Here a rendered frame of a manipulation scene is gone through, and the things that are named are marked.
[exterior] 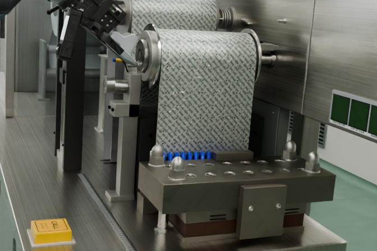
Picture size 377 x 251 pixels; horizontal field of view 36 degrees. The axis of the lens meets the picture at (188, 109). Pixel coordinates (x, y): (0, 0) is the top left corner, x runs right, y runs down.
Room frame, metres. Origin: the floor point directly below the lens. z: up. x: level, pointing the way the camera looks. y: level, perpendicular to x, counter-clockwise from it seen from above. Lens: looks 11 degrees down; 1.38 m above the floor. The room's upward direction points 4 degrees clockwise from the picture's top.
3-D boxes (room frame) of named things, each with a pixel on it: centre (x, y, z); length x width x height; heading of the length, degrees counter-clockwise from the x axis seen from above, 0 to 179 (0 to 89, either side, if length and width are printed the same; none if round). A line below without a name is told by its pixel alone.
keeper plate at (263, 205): (1.14, -0.17, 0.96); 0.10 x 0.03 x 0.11; 113
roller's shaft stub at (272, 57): (1.43, -0.17, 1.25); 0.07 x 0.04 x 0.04; 113
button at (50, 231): (1.08, 0.26, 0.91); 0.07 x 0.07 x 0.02; 23
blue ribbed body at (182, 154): (1.29, -0.04, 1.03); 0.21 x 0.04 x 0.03; 113
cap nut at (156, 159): (1.20, 0.06, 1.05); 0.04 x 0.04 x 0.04
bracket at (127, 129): (1.34, 0.15, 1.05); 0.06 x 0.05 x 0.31; 113
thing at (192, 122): (1.32, -0.04, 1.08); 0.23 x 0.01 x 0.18; 113
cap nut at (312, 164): (1.24, -0.28, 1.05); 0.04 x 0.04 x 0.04
